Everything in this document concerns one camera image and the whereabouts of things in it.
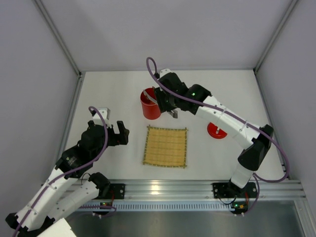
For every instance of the right aluminium frame post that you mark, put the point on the right aluminium frame post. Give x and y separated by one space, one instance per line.
276 33

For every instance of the red cylindrical container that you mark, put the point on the red cylindrical container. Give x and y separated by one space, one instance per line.
150 110

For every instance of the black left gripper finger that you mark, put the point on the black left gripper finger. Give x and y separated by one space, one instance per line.
112 137
122 137

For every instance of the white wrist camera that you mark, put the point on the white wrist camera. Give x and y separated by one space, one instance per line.
164 72
103 113

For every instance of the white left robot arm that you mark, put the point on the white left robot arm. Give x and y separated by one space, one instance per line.
48 206

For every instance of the red round lid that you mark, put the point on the red round lid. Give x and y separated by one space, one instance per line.
215 131

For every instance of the left aluminium frame post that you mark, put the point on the left aluminium frame post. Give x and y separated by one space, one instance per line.
56 34

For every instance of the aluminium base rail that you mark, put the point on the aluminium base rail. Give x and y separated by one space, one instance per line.
185 195

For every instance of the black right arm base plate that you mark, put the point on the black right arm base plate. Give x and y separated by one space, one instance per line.
230 190

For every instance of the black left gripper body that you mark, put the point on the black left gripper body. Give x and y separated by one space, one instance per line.
111 136

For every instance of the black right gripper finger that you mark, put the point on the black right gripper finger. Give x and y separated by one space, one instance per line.
171 104
161 99

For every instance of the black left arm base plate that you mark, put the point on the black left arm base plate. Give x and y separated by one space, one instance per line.
113 191

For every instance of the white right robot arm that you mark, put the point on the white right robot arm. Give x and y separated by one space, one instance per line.
255 141

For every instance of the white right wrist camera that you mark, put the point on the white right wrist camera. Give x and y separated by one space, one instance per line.
164 72

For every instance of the square bamboo tray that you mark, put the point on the square bamboo tray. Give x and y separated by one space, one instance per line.
166 147

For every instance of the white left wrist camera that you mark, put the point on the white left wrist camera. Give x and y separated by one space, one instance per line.
103 113

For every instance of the steel serving tongs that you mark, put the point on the steel serving tongs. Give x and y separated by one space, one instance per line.
173 113

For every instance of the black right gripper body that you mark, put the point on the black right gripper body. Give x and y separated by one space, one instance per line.
163 100

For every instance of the aluminium frame post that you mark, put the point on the aluminium frame post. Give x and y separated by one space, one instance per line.
56 34
276 33

